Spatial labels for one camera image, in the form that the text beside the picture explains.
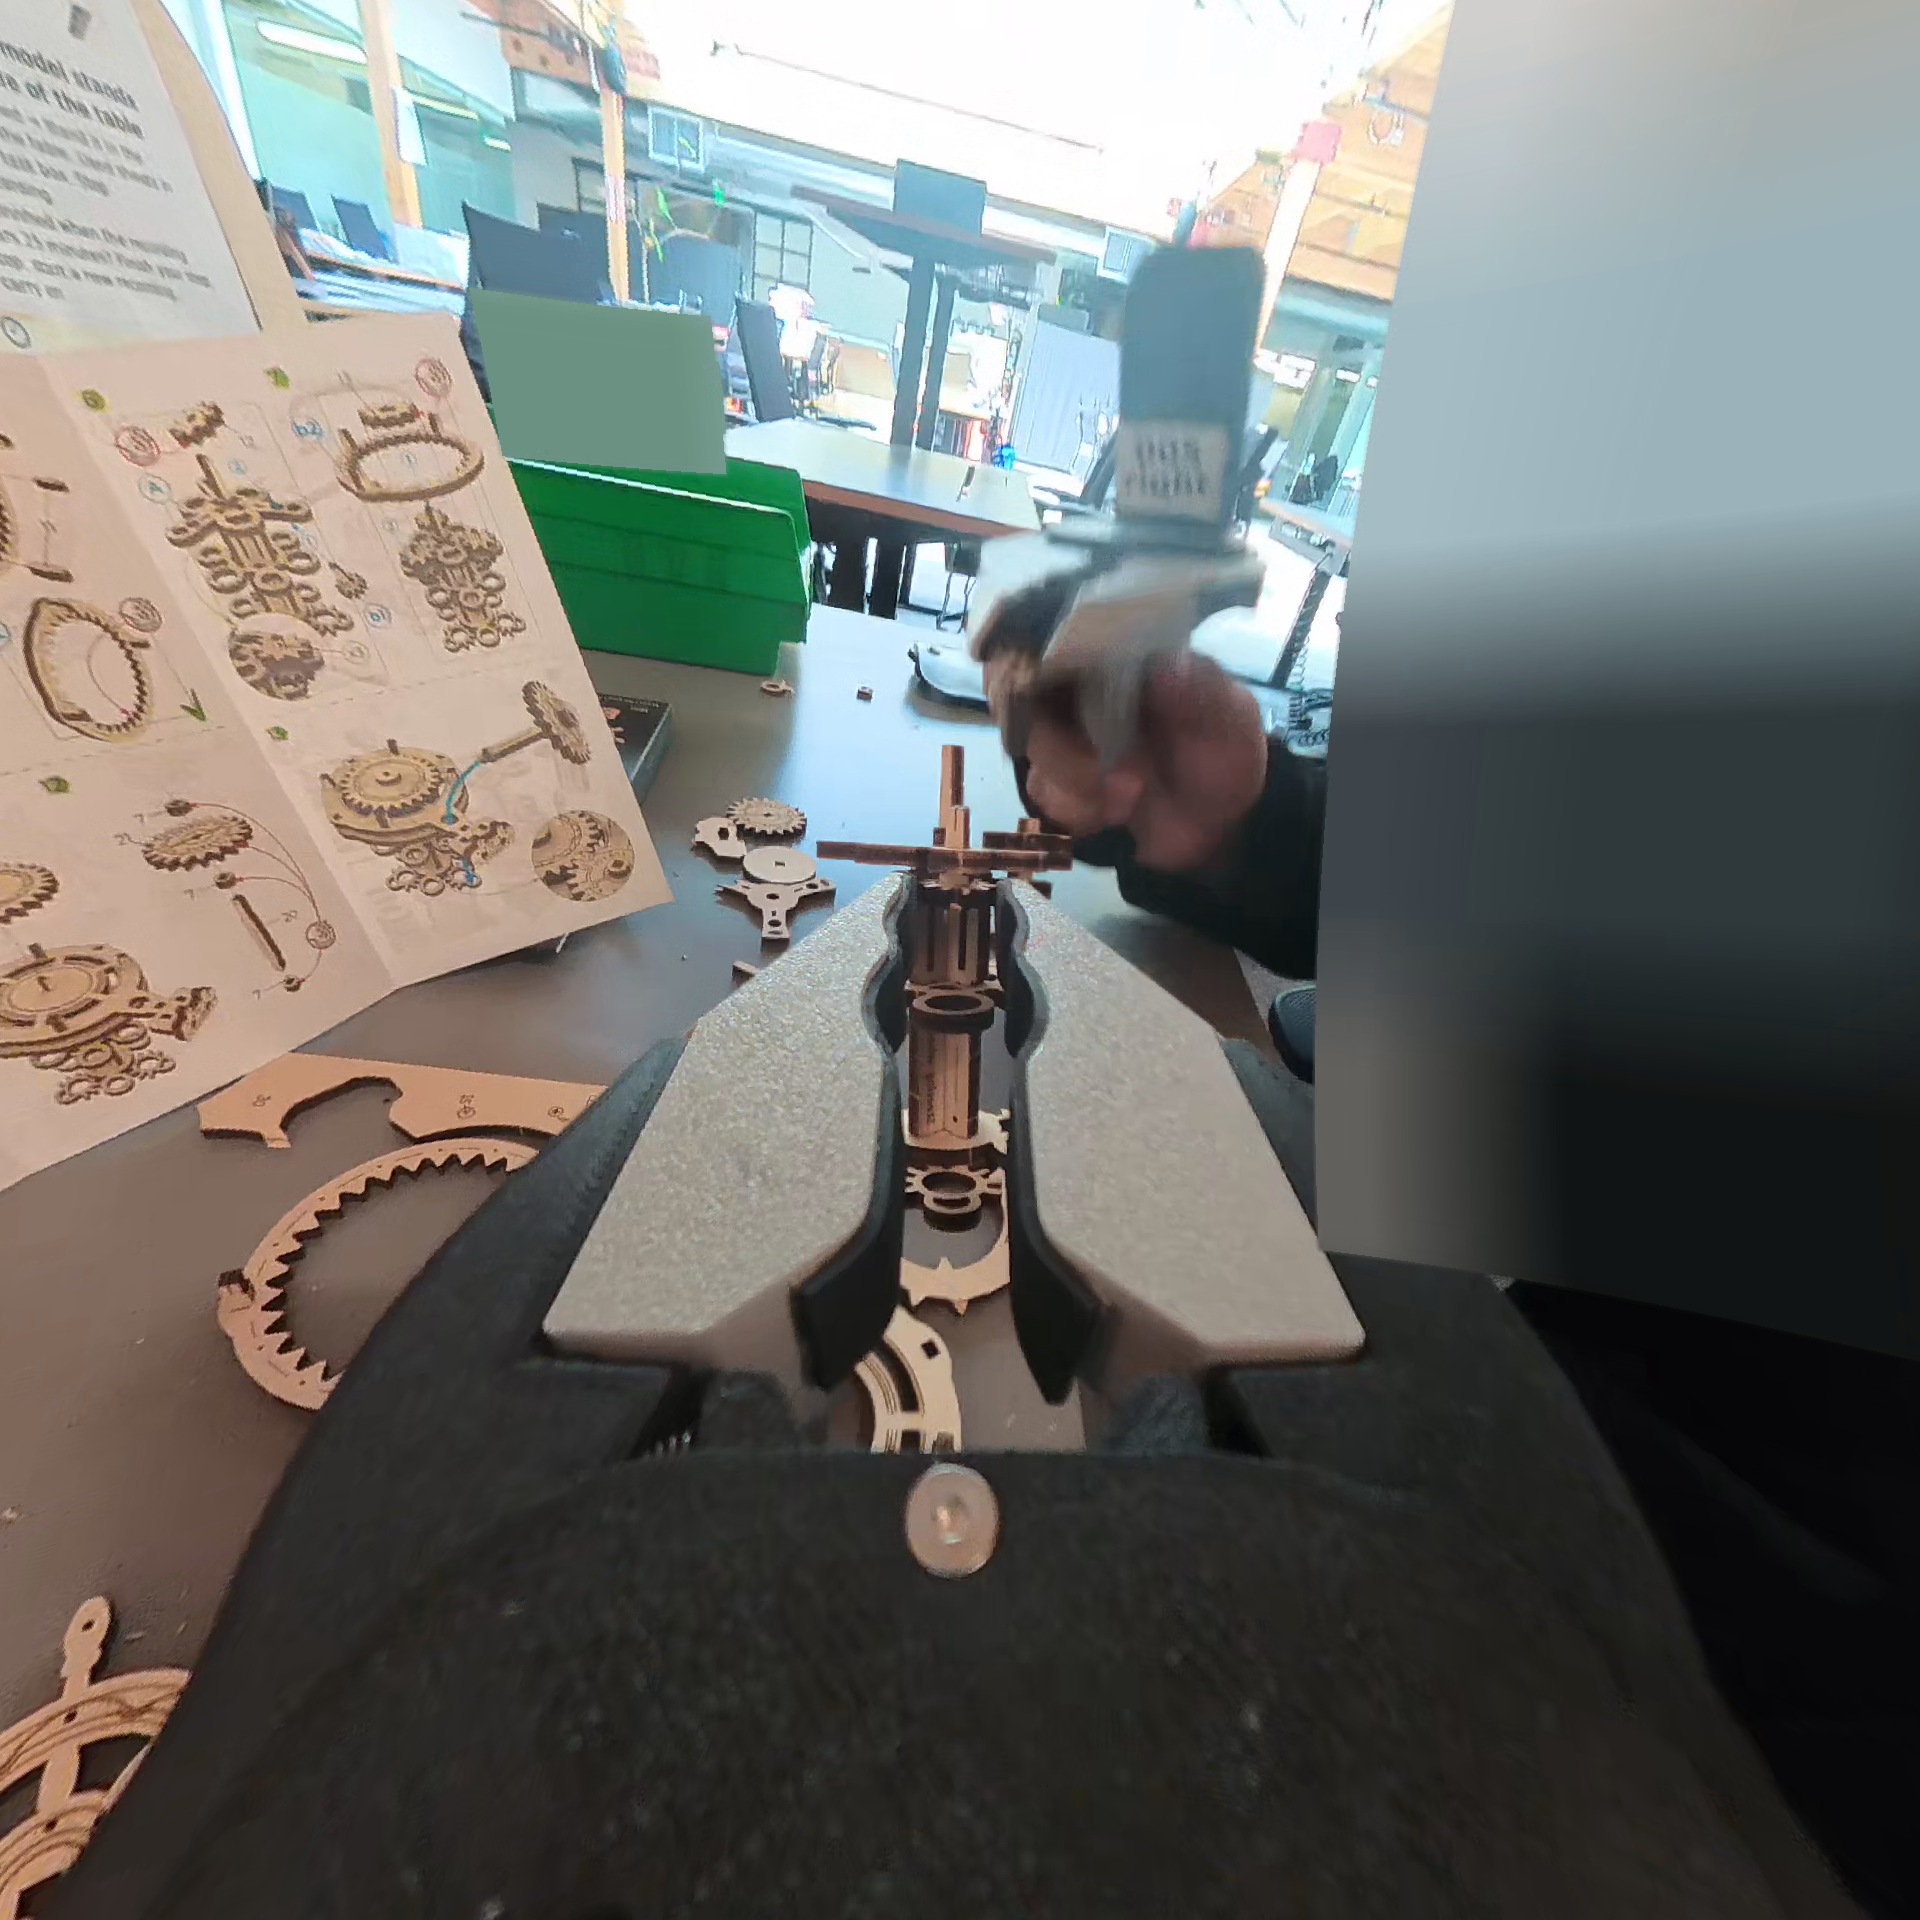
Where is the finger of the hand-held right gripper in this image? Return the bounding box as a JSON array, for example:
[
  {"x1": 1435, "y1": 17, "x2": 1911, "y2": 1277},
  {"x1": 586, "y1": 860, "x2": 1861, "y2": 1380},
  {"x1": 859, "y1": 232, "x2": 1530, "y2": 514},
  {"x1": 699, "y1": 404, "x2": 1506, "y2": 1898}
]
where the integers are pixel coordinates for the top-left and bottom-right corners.
[
  {"x1": 970, "y1": 533, "x2": 1121, "y2": 710},
  {"x1": 1042, "y1": 576, "x2": 1206, "y2": 770}
]

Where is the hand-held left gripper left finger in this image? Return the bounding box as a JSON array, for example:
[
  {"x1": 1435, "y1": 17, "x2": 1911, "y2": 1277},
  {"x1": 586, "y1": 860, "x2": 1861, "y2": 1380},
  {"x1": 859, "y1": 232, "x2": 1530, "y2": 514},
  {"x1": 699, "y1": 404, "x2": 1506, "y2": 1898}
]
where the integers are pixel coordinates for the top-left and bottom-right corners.
[{"x1": 545, "y1": 873, "x2": 922, "y2": 1395}]

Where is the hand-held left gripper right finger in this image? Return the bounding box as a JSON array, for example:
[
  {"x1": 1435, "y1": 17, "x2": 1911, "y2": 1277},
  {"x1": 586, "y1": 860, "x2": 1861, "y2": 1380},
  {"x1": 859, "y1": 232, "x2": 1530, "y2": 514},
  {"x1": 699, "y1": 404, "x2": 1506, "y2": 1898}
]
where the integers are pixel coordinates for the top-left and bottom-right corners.
[{"x1": 1002, "y1": 878, "x2": 1367, "y2": 1409}]

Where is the wooden shaft model assembly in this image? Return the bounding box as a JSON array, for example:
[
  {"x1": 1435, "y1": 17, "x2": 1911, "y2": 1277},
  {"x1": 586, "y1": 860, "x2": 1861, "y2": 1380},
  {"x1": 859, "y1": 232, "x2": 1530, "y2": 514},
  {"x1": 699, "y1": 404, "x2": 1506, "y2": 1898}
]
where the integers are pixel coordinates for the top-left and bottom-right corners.
[{"x1": 817, "y1": 745, "x2": 1078, "y2": 1226}]

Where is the person's right forearm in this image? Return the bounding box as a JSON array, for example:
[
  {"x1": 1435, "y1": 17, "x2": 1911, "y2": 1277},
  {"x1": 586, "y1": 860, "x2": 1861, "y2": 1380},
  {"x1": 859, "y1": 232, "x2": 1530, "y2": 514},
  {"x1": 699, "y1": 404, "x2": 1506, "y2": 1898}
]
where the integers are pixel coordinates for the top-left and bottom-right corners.
[{"x1": 1118, "y1": 732, "x2": 1330, "y2": 981}]

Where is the person's right hand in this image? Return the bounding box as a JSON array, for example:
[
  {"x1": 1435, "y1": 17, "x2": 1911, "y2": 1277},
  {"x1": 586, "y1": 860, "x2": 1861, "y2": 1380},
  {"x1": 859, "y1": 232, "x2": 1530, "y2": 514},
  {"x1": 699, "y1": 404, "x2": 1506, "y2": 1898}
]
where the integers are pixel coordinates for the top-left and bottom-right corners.
[{"x1": 1018, "y1": 650, "x2": 1281, "y2": 876}]

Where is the dark office table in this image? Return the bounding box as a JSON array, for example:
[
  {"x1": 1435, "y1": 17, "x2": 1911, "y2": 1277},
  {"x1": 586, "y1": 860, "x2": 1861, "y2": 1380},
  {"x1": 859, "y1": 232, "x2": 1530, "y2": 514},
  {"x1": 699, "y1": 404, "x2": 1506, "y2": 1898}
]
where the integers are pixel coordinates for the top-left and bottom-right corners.
[{"x1": 727, "y1": 417, "x2": 1056, "y2": 618}]

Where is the small wooden gear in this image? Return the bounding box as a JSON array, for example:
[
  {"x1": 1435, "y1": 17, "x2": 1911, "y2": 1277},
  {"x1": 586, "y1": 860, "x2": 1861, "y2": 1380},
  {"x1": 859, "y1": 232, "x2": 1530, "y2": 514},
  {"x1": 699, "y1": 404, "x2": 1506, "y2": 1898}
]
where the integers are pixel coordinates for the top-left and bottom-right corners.
[{"x1": 690, "y1": 795, "x2": 807, "y2": 860}]

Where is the green plastic bin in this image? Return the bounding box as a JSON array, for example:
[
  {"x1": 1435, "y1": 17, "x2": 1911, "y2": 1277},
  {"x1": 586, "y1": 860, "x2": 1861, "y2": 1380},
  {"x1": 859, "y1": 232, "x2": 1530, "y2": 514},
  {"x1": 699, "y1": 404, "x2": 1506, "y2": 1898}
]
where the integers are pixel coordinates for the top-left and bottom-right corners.
[
  {"x1": 509, "y1": 456, "x2": 814, "y2": 585},
  {"x1": 527, "y1": 552, "x2": 814, "y2": 681}
]

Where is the flat wooden notched plate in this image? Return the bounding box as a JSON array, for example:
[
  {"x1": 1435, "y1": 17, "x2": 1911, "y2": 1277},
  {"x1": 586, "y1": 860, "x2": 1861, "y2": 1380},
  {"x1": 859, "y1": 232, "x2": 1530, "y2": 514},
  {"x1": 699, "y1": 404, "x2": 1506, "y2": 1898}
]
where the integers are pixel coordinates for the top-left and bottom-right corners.
[{"x1": 197, "y1": 1052, "x2": 606, "y2": 1152}]

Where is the black flat box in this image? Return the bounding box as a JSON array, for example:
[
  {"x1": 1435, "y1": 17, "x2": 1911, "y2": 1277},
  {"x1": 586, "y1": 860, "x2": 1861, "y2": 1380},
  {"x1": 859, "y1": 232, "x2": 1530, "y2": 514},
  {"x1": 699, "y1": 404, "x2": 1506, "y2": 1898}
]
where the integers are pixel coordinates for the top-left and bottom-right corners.
[{"x1": 597, "y1": 691, "x2": 675, "y2": 792}]

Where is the person's dark clothing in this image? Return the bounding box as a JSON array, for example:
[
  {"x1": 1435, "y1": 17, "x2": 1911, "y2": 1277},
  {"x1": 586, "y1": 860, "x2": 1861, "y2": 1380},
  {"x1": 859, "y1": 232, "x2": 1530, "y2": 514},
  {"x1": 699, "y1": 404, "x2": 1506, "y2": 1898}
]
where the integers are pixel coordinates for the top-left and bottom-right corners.
[{"x1": 1499, "y1": 1270, "x2": 1920, "y2": 1920}]

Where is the folded assembly instruction booklet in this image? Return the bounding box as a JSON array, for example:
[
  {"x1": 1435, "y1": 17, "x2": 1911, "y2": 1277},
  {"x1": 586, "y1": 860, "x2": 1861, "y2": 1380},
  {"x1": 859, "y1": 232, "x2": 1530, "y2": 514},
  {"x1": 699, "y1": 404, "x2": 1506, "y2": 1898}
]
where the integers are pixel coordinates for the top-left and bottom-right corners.
[{"x1": 0, "y1": 312, "x2": 673, "y2": 1194}]

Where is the wooden ship wheel part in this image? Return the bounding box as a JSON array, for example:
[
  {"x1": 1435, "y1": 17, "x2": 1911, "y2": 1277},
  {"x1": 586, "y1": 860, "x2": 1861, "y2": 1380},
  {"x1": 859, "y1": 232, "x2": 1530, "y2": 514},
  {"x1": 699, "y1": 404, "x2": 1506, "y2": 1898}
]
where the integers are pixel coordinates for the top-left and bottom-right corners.
[{"x1": 0, "y1": 1596, "x2": 192, "y2": 1896}]

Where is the printed instruction sheet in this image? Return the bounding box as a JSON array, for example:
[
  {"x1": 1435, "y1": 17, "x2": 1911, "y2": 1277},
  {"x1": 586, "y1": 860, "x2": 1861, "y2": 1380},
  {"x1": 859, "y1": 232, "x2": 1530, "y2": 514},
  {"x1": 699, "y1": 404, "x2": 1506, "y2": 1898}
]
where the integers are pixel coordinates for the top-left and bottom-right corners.
[{"x1": 0, "y1": 0, "x2": 270, "y2": 355}]

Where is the wooden spiked ring part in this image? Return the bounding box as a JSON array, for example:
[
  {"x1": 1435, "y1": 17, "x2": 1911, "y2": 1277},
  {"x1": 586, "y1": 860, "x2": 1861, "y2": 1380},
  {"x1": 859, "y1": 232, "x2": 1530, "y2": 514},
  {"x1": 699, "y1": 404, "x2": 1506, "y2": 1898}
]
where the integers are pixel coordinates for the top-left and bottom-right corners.
[{"x1": 896, "y1": 1228, "x2": 1018, "y2": 1313}]

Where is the wooden slotted ring part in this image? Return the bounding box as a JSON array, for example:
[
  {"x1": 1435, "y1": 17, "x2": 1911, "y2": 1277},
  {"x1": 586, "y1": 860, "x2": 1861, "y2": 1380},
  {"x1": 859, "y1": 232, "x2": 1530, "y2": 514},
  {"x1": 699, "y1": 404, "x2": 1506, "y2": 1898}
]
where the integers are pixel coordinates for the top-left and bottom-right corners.
[{"x1": 851, "y1": 1307, "x2": 965, "y2": 1456}]

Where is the wooden round-headed bracket part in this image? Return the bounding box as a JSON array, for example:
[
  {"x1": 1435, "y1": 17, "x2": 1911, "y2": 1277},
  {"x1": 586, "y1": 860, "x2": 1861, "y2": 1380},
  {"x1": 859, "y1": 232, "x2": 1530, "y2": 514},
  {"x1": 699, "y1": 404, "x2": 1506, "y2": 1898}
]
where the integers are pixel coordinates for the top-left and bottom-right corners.
[{"x1": 719, "y1": 844, "x2": 837, "y2": 945}]

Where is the wooden inner-toothed ring gear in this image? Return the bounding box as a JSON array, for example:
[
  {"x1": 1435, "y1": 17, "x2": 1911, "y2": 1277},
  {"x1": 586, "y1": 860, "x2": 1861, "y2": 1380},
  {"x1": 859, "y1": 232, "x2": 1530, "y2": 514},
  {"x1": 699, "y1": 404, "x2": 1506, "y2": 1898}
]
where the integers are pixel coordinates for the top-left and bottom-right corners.
[{"x1": 216, "y1": 1133, "x2": 545, "y2": 1412}]

